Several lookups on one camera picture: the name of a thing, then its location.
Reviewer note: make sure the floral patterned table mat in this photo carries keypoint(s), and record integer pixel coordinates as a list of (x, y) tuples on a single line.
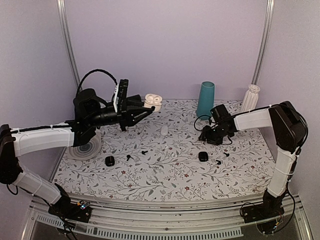
[(93, 177)]

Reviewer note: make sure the white oval earbud case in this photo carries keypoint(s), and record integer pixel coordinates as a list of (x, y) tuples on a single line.
[(164, 130)]

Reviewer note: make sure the black earbud case right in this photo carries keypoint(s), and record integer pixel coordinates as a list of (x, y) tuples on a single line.
[(203, 156)]

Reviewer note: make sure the white ribbed vase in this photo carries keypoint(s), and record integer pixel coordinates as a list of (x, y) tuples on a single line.
[(250, 98)]

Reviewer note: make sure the black earbud case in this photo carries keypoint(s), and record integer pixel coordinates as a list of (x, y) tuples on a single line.
[(203, 156), (109, 161)]

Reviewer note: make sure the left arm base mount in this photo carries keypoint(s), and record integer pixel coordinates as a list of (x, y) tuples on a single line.
[(71, 211)]

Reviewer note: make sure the teal plastic cup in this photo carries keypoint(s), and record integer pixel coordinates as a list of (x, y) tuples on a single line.
[(205, 100)]

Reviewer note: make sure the black earbud case left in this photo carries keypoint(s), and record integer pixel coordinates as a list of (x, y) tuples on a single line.
[(109, 161)]

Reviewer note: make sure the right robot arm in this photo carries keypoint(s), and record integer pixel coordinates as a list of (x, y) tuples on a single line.
[(280, 135)]

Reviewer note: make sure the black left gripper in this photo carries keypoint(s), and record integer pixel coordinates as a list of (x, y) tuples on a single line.
[(126, 111)]

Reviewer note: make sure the white ribbed plate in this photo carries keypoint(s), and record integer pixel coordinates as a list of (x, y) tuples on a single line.
[(87, 151)]

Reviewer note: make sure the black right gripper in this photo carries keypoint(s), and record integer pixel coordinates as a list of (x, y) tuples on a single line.
[(206, 134)]

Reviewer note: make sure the white earbud charging case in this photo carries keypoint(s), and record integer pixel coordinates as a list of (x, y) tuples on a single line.
[(153, 100)]

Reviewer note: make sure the aluminium frame post left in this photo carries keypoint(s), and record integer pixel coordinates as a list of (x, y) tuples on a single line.
[(62, 13)]

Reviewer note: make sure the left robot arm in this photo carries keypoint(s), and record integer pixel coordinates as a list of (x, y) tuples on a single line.
[(18, 142)]

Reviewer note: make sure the aluminium front rail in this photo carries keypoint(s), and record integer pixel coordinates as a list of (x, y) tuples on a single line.
[(218, 219)]

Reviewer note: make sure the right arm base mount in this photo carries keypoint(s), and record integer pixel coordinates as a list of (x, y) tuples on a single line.
[(251, 212)]

